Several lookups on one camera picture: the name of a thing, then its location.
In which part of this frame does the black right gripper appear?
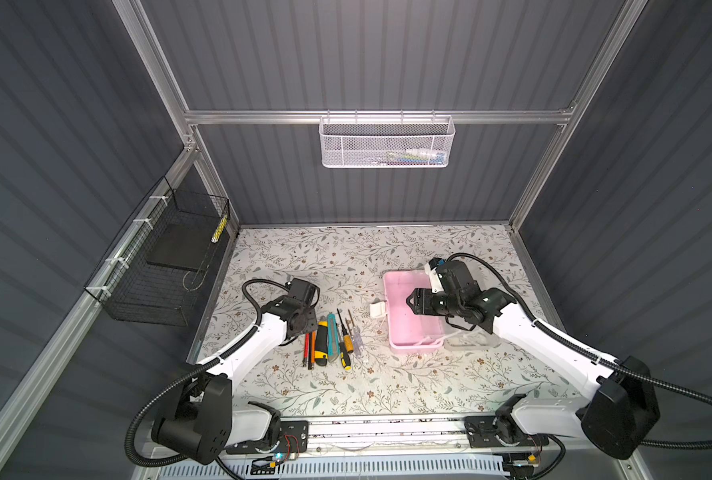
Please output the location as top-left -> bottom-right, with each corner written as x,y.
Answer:
404,286 -> 460,317

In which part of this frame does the pink tool box base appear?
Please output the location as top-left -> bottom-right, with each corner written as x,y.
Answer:
383,270 -> 445,355

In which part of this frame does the yellow black utility knife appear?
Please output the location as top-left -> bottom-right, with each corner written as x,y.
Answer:
313,320 -> 329,367

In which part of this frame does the red hex key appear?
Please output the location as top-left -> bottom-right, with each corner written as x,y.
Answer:
303,333 -> 310,368

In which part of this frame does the clear tool box lid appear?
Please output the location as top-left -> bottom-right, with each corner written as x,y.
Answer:
439,260 -> 501,351

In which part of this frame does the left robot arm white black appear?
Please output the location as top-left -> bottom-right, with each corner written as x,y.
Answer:
125,278 -> 320,467

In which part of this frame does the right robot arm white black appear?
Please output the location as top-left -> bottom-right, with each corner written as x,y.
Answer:
406,258 -> 660,460

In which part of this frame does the white latch of tool box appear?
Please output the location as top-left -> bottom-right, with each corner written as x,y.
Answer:
369,301 -> 387,319

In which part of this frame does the teal utility knife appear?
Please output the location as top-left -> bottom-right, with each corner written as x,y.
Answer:
327,313 -> 340,362

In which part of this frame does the yellow tube in black basket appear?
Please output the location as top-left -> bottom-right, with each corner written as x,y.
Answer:
211,215 -> 228,244

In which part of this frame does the black pad in basket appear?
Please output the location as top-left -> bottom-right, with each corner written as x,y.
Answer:
146,224 -> 213,272

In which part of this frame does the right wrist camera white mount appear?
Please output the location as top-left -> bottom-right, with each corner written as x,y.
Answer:
424,257 -> 445,293

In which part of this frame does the clear handled screwdriver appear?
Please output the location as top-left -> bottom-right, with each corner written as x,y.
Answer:
348,310 -> 364,360

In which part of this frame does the yellow handled screwdriver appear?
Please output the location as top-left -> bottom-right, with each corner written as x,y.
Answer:
337,310 -> 353,371

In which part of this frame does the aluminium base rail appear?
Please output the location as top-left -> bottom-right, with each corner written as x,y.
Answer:
145,413 -> 621,457

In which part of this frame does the white wire mesh basket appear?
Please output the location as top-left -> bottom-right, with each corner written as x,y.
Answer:
318,115 -> 456,169

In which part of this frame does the horizontal aluminium frame bar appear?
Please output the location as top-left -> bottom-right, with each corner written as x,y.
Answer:
184,110 -> 573,125

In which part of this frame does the black wire basket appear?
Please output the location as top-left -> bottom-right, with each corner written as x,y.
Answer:
85,182 -> 231,327

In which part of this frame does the right black corrugated cable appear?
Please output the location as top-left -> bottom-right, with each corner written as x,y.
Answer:
448,252 -> 712,450

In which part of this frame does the black corrugated cable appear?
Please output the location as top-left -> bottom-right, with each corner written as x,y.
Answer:
123,278 -> 291,468
448,252 -> 712,450

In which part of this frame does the left black corrugated cable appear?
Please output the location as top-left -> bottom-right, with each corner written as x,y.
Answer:
123,278 -> 291,468

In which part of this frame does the aluminium corner frame post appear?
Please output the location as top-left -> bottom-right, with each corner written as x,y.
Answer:
112,0 -> 241,234

